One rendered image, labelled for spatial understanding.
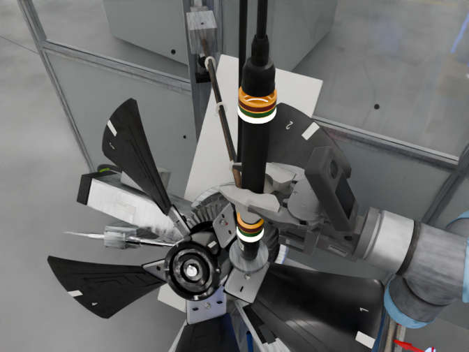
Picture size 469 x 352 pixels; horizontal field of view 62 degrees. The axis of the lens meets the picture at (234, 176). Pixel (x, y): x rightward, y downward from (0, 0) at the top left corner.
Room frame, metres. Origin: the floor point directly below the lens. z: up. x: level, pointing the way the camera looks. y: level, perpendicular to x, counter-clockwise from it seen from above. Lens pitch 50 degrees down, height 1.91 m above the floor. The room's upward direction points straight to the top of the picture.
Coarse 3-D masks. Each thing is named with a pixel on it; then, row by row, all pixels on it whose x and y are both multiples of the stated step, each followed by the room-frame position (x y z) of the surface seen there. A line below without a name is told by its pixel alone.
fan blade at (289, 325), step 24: (264, 288) 0.33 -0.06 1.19; (288, 288) 0.33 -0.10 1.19; (312, 288) 0.33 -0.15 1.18; (336, 288) 0.33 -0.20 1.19; (360, 288) 0.33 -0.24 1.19; (384, 288) 0.32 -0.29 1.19; (264, 312) 0.28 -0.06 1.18; (288, 312) 0.28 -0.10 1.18; (312, 312) 0.28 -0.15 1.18; (336, 312) 0.28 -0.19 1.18; (288, 336) 0.24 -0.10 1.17; (312, 336) 0.24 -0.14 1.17; (336, 336) 0.24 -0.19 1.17
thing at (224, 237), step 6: (228, 204) 0.48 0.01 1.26; (228, 210) 0.46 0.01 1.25; (228, 216) 0.45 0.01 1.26; (216, 222) 0.45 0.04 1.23; (228, 222) 0.43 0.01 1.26; (216, 228) 0.44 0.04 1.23; (222, 228) 0.43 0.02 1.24; (228, 228) 0.42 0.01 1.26; (234, 228) 0.41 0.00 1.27; (216, 234) 0.42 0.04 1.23; (222, 234) 0.41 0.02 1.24; (228, 234) 0.40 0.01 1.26; (234, 234) 0.40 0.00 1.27; (222, 240) 0.40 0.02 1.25; (228, 240) 0.39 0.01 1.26; (222, 246) 0.39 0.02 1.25
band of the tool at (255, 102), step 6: (240, 90) 0.36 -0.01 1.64; (276, 90) 0.36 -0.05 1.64; (240, 96) 0.34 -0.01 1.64; (246, 96) 0.37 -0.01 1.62; (252, 96) 0.37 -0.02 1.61; (270, 96) 0.37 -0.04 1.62; (276, 96) 0.35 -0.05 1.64; (246, 102) 0.33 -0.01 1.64; (252, 102) 0.37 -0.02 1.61; (258, 102) 0.37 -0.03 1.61; (264, 102) 0.37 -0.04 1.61; (270, 102) 0.33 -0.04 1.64
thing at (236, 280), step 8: (232, 272) 0.36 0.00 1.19; (240, 272) 0.36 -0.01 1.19; (256, 272) 0.36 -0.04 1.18; (264, 272) 0.36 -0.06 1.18; (232, 280) 0.34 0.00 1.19; (240, 280) 0.34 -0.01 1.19; (248, 280) 0.34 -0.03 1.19; (256, 280) 0.35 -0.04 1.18; (232, 288) 0.33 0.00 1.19; (240, 288) 0.33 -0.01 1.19; (248, 288) 0.33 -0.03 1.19; (256, 288) 0.33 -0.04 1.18; (240, 296) 0.31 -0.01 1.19; (248, 296) 0.31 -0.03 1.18
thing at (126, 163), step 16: (128, 112) 0.59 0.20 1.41; (128, 128) 0.57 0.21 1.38; (128, 144) 0.56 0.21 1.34; (144, 144) 0.53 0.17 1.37; (112, 160) 0.61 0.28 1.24; (128, 160) 0.57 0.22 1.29; (144, 160) 0.53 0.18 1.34; (128, 176) 0.58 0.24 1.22; (144, 176) 0.52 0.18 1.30; (160, 192) 0.48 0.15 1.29; (160, 208) 0.49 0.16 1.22
